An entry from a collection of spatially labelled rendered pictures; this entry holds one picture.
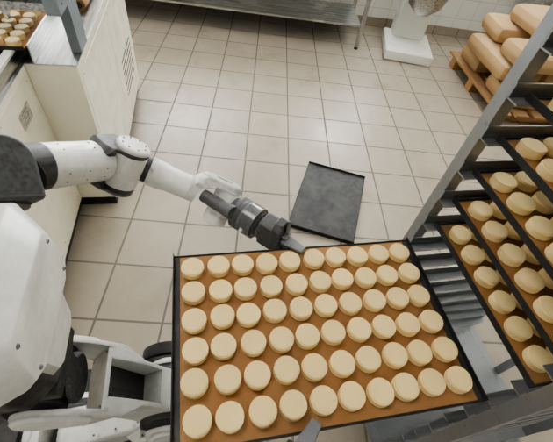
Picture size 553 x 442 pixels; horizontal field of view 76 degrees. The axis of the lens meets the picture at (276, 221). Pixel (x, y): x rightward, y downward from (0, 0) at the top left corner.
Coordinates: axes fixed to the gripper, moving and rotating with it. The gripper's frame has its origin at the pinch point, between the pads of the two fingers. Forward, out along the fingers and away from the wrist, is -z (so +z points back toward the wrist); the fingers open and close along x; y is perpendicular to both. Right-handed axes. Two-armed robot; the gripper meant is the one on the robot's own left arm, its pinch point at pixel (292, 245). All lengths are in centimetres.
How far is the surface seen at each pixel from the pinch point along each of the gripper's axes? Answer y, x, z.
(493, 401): -4, -3, -53
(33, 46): 15, -1, 132
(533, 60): 25, 48, -24
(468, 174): 24.5, 23.7, -26.0
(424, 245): 26.2, -3.3, -27.5
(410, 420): 13, -74, -59
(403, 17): 370, -61, 92
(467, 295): 51, -39, -52
